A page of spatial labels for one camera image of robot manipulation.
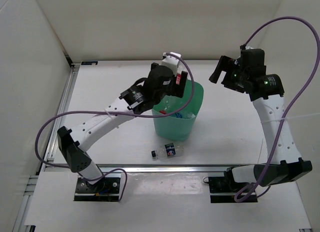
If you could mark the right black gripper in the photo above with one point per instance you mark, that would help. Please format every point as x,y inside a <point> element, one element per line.
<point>224,64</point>

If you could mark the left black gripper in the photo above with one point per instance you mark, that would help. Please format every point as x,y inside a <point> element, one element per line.
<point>176,89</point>

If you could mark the red label water bottle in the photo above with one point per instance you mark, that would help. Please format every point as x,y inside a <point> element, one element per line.
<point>167,102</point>

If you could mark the blue label water bottle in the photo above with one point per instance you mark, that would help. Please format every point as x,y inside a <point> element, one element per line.
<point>178,115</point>

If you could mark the clear unlabelled plastic bottle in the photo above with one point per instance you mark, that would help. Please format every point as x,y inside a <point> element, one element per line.
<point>185,114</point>

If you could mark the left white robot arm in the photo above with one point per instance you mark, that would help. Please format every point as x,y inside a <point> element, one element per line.
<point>138,98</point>

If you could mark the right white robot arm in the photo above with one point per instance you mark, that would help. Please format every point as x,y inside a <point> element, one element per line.
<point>286,163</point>

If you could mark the green plastic bin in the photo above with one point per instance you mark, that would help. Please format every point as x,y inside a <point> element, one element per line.
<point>179,129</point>

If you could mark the pepsi label clear bottle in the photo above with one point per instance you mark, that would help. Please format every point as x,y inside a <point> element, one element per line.
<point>167,151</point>

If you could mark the left blue corner label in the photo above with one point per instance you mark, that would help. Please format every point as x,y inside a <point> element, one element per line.
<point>89,63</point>

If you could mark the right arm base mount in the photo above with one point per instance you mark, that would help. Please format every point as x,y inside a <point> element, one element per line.
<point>222,189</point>

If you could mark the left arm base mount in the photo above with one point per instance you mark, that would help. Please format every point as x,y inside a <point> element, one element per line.
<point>108,190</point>

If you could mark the aluminium table edge rail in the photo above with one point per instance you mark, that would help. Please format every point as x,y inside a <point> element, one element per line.
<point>167,168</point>

